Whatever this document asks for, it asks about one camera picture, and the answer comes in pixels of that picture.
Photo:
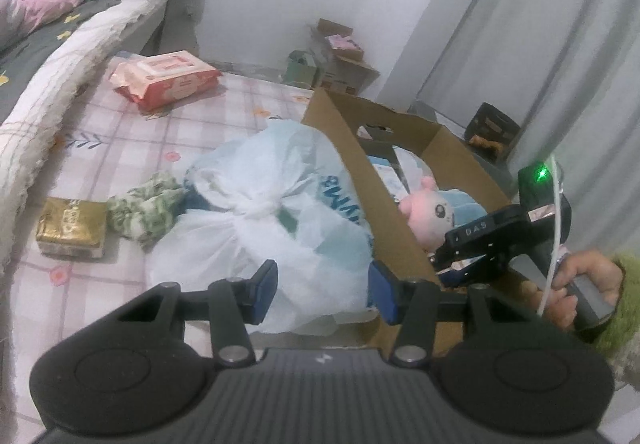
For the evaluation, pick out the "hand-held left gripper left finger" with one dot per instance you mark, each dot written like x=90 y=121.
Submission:
x=264 y=291

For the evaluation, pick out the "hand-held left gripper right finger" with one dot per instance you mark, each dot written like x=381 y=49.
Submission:
x=385 y=294

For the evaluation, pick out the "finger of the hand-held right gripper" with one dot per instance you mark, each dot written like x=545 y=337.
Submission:
x=462 y=279
x=465 y=255

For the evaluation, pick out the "pink plush toy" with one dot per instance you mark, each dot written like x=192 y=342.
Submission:
x=425 y=214

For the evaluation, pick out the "white plastic bag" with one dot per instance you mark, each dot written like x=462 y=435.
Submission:
x=260 y=224

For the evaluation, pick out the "blue bandage box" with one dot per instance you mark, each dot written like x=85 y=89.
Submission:
x=385 y=169

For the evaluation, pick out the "large cardboard box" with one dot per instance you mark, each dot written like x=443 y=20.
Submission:
x=350 y=164

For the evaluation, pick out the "person's right hand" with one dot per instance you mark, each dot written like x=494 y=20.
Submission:
x=595 y=269

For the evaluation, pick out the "green white knit cloth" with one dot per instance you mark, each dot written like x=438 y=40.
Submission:
x=145 y=209

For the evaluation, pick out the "pink checked sheet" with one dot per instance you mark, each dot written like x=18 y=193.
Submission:
x=175 y=134

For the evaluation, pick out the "grey white curtain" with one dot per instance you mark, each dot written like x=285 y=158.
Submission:
x=525 y=24

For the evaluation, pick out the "gold tissue packet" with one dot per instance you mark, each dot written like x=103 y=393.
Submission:
x=70 y=224

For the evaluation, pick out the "small open cardboard box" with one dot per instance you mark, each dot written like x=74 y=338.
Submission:
x=350 y=71

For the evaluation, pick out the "green paper bag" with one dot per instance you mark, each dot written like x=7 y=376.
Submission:
x=300 y=69

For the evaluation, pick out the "red wet wipes packet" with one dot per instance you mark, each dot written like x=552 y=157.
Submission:
x=165 y=79

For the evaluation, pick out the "pink packet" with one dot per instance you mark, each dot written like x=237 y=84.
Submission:
x=342 y=43

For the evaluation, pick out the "grey bed sheet yellow print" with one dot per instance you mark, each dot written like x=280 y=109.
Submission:
x=30 y=59

